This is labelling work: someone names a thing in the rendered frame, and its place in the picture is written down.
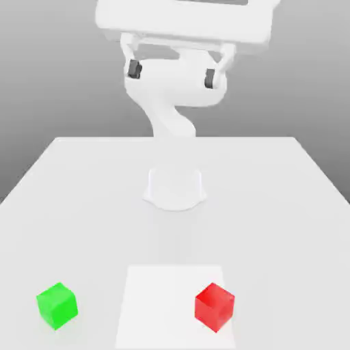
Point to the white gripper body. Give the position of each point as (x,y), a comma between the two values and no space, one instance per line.
(186,22)

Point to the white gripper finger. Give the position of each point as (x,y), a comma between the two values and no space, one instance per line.
(134,68)
(210,78)

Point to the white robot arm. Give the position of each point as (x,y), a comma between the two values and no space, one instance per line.
(175,87)

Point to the small red cube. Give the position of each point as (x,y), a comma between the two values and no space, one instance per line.
(214,307)

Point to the small green cube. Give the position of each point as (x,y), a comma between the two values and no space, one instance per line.
(57,306)

